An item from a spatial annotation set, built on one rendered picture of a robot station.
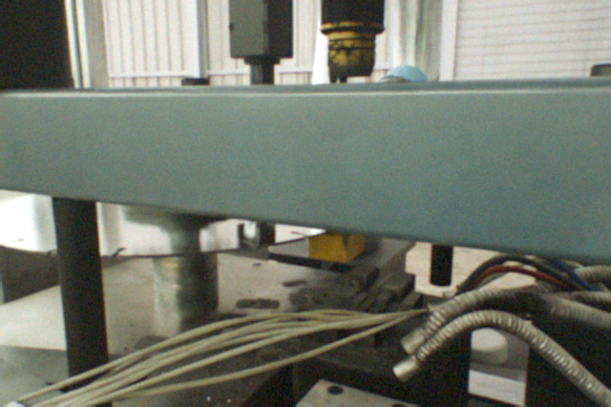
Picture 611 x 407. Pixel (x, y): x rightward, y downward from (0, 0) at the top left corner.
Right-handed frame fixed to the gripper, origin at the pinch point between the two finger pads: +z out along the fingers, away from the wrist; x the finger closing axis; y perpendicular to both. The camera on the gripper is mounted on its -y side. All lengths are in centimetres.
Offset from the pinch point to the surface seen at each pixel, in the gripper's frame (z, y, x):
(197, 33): -451, 554, -144
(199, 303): 17.4, -2.3, 8.0
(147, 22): -471, 676, -123
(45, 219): 21.2, 3.6, 20.9
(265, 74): 3.0, -7.3, 22.8
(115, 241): 21.5, -6.8, 20.9
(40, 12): 21.9, -16.6, 35.6
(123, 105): 24.4, -22.7, 33.0
